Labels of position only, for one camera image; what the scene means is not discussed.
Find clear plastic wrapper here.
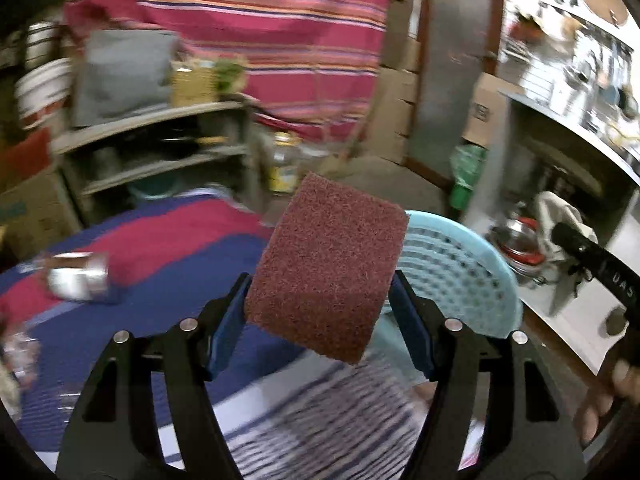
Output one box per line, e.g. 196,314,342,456
0,330,42,393

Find black frying pan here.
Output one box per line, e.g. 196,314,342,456
160,135,226,155

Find checked red blue bedsheet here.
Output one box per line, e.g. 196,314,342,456
0,190,481,480

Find grey door with brown frame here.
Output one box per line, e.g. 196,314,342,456
405,0,511,191

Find white plastic bucket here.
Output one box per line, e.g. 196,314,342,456
14,57,73,128

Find green plastic bag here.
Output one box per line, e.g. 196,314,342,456
447,144,488,211

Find steel cooking pot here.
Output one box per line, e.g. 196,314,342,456
22,21,63,68

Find green leafy vegetables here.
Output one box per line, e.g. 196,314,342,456
215,57,248,93

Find stacked flat cardboard boxes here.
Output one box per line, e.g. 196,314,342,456
372,0,426,166

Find printed cardboard box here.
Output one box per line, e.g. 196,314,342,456
462,72,523,147

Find small wooden shelf table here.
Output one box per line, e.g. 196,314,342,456
50,100,266,221

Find stacked steel bowls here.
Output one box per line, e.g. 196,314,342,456
492,215,548,286

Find red plastic basin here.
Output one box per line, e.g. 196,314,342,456
0,127,53,181

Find cardboard utensil box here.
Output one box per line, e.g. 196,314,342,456
170,60,221,107

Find person's right hand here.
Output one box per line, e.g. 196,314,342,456
574,360,640,450

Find white cloth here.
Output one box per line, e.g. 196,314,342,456
532,191,598,301

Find light blue plastic basket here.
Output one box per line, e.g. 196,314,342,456
370,209,523,391

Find yellow-label oil bottle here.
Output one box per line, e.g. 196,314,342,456
267,131,303,196

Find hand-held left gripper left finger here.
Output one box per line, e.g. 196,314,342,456
55,272,253,480

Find striped red hanging cloth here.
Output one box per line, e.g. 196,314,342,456
62,0,396,143

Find steel cup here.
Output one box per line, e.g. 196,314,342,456
35,251,111,306

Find maroon scouring pad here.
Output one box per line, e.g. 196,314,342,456
244,171,411,366

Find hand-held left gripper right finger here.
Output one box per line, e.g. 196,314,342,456
389,270,586,480

